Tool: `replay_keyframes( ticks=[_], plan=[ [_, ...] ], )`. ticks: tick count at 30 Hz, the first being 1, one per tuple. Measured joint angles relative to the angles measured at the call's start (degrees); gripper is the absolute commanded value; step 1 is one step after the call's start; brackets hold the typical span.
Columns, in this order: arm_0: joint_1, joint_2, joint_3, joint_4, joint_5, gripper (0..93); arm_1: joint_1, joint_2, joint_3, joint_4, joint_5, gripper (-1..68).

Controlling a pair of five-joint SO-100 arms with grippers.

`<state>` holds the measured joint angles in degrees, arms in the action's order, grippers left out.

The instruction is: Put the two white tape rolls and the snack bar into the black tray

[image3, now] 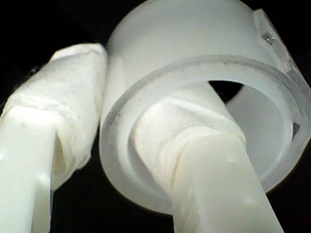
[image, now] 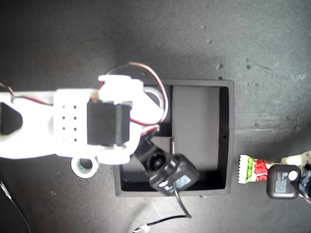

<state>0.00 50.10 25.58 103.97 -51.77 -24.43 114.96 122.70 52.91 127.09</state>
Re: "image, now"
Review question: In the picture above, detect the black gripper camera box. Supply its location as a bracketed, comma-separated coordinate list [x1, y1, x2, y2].
[134, 135, 200, 195]
[266, 164, 311, 202]

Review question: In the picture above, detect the black compartment tray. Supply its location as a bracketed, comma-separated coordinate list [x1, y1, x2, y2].
[114, 79, 235, 197]

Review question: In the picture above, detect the red black arm wire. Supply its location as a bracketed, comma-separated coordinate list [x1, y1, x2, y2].
[104, 61, 170, 133]

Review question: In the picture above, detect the plain white tape roll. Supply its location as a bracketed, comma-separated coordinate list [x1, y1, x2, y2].
[145, 87, 164, 110]

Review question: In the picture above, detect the thin black white cable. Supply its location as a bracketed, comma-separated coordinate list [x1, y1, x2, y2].
[0, 181, 32, 233]

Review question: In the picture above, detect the white tape roll green core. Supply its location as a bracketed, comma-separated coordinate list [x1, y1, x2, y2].
[70, 157, 99, 179]

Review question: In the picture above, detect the snack bar green red wrapper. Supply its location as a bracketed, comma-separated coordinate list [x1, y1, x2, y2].
[238, 154, 280, 185]

